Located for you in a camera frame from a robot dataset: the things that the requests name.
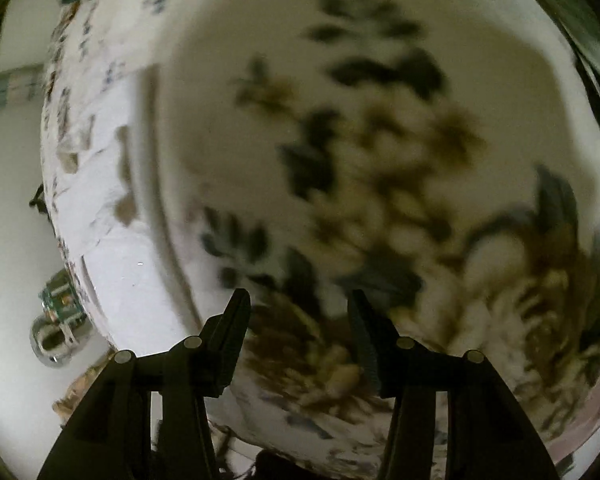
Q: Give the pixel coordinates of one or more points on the striped pale cloth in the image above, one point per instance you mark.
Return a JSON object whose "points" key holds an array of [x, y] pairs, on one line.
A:
{"points": [[10, 87]]}

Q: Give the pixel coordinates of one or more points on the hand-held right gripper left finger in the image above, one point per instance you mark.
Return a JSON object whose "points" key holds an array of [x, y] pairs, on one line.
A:
{"points": [[231, 341]]}

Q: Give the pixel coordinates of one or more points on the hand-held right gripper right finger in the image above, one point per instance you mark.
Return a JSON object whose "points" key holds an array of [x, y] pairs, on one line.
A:
{"points": [[368, 342]]}

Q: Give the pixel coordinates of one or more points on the white floral bed sheet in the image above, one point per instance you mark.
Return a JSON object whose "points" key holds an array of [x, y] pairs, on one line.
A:
{"points": [[125, 240]]}

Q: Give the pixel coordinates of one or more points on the white floral ceramic plate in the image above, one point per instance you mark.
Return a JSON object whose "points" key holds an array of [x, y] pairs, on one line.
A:
{"points": [[380, 160]]}

